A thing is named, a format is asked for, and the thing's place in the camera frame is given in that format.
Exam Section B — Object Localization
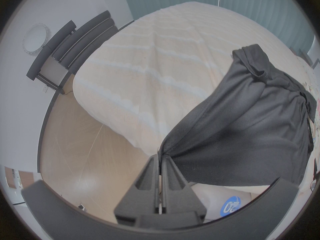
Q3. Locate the round white-framed mirror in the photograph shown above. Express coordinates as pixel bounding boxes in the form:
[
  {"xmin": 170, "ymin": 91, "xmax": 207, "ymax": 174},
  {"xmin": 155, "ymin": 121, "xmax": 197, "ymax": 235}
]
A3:
[{"xmin": 23, "ymin": 24, "xmax": 48, "ymax": 56}]

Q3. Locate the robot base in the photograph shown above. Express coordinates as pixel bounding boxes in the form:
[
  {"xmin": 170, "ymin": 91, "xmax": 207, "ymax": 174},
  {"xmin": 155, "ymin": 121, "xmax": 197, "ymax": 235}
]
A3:
[{"xmin": 190, "ymin": 183, "xmax": 253, "ymax": 221}]

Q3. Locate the bed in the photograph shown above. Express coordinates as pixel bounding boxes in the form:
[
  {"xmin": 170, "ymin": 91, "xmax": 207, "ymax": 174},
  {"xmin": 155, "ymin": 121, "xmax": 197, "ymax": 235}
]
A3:
[{"xmin": 72, "ymin": 1, "xmax": 320, "ymax": 194}]

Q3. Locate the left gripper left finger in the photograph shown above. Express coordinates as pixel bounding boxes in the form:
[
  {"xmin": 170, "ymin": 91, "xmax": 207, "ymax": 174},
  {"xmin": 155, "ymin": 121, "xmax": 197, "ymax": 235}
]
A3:
[{"xmin": 114, "ymin": 154, "xmax": 160, "ymax": 222}]

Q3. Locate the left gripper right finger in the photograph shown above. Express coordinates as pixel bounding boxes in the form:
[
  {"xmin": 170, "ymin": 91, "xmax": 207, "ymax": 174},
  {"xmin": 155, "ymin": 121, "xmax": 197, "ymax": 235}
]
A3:
[{"xmin": 161, "ymin": 157, "xmax": 207, "ymax": 221}]

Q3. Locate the black chest of drawers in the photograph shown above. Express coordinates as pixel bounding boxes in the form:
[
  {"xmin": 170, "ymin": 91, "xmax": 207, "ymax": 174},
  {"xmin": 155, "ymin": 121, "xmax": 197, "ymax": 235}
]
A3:
[{"xmin": 52, "ymin": 10, "xmax": 119, "ymax": 71}]

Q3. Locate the black polo shirt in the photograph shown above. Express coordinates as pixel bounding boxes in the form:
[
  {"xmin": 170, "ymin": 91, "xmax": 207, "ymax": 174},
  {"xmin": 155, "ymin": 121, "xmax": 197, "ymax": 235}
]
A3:
[{"xmin": 158, "ymin": 44, "xmax": 317, "ymax": 186}]

